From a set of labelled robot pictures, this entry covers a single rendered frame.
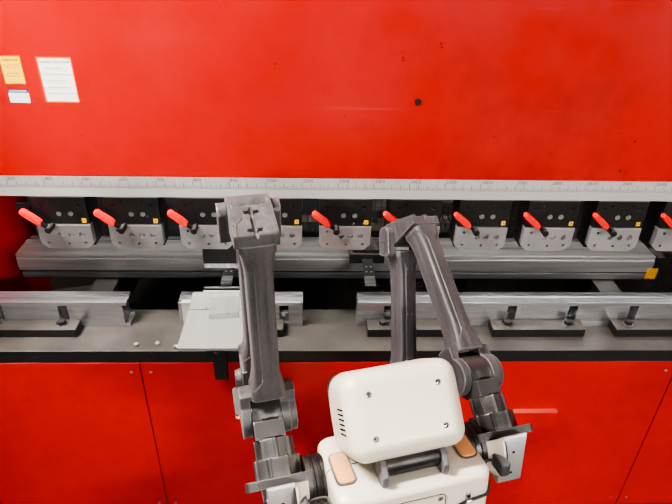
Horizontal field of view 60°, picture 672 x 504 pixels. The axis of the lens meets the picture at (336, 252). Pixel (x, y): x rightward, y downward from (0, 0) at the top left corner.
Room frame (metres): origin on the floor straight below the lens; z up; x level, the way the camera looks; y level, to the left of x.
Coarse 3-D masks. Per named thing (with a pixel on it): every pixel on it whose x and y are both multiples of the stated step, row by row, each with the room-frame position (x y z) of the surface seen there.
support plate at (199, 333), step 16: (192, 304) 1.41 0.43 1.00; (208, 304) 1.41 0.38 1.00; (240, 304) 1.42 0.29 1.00; (192, 320) 1.33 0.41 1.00; (208, 320) 1.34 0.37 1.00; (224, 320) 1.34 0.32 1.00; (240, 320) 1.34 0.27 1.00; (192, 336) 1.26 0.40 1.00; (208, 336) 1.27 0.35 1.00; (224, 336) 1.27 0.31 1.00; (240, 336) 1.27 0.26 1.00
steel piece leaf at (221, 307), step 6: (216, 300) 1.43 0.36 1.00; (222, 300) 1.43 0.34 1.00; (228, 300) 1.43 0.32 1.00; (234, 300) 1.43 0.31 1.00; (210, 306) 1.40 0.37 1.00; (216, 306) 1.40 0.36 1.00; (222, 306) 1.40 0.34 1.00; (228, 306) 1.40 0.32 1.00; (234, 306) 1.40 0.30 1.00; (210, 312) 1.37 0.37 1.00; (216, 312) 1.37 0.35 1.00; (222, 312) 1.35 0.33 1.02; (228, 312) 1.35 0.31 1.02; (234, 312) 1.35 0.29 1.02; (210, 318) 1.34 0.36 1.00; (216, 318) 1.34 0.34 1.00; (222, 318) 1.35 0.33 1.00
